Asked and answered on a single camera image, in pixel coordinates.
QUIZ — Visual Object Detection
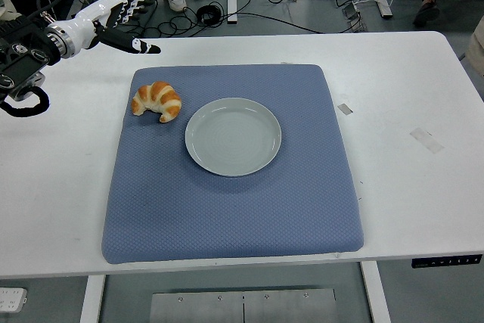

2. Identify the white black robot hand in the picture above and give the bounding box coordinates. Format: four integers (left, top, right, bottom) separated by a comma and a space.
69, 0, 162, 56

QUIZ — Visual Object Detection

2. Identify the golden brown croissant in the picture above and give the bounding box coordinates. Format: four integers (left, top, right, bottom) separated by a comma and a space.
131, 80, 182, 123

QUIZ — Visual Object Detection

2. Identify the grey round plate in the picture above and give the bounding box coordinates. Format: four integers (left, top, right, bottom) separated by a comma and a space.
185, 97, 283, 178

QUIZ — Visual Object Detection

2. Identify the blue quilted mat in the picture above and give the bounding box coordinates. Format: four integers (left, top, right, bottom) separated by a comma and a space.
101, 64, 366, 266

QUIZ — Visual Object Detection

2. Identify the grey foot pedal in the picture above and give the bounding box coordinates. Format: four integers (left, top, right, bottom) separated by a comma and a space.
342, 0, 368, 33

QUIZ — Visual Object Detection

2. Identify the white table leg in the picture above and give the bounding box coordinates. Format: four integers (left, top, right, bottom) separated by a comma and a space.
359, 261, 392, 323
79, 274, 107, 323

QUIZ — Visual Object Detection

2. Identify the white power strip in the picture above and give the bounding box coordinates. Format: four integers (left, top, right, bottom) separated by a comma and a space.
0, 287, 29, 313

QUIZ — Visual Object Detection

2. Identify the large grey tape strip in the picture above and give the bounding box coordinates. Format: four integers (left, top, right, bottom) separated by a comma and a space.
409, 127, 445, 154

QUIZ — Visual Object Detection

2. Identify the black table control panel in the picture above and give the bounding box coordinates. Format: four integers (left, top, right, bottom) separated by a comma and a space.
411, 256, 482, 269

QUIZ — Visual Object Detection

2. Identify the coiled black cable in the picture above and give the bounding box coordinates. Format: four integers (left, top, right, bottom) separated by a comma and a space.
196, 2, 222, 26

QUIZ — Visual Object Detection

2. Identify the long black floor cable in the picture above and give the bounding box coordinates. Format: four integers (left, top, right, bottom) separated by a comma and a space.
221, 11, 324, 34

